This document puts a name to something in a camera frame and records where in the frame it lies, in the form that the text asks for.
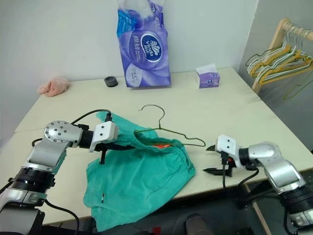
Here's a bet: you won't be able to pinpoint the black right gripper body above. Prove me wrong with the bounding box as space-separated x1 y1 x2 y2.
219 151 236 178

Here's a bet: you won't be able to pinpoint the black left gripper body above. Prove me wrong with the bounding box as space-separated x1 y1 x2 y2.
93 141 119 152

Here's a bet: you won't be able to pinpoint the green cloth shorts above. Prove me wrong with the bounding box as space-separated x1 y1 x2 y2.
83 112 197 232

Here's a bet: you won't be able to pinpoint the dark green wire hanger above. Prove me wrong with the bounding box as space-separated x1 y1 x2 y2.
134 104 206 148

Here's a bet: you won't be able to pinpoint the light wooden table leg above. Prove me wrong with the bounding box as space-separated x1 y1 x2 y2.
244 183 269 235

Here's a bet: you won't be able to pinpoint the dark rounded shape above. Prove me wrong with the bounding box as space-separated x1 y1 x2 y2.
185 212 209 235

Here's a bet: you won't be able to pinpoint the black tape roll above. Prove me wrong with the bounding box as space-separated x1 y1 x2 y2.
103 75 120 88

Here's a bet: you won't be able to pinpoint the purple tissue box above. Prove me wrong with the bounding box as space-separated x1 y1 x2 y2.
195 63 221 90

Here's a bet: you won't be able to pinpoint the pink cloth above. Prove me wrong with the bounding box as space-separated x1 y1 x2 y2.
37 77 70 98

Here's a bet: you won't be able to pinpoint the purple tissue roll pack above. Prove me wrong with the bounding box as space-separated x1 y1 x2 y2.
114 0 172 89

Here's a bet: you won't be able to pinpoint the wooden clothes rack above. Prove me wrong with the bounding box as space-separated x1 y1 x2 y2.
251 18 313 94

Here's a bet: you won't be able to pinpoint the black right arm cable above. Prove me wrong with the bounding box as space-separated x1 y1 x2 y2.
221 151 260 189

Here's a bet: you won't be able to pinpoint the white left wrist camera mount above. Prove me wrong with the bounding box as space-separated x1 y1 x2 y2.
89 121 119 153

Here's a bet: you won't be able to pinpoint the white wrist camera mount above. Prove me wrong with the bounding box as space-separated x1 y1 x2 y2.
215 134 242 169
89 121 119 153

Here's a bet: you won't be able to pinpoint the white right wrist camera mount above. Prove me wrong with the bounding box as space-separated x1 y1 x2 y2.
215 134 242 169

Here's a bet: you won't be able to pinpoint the light green wire hanger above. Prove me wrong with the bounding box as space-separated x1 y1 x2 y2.
283 80 312 101

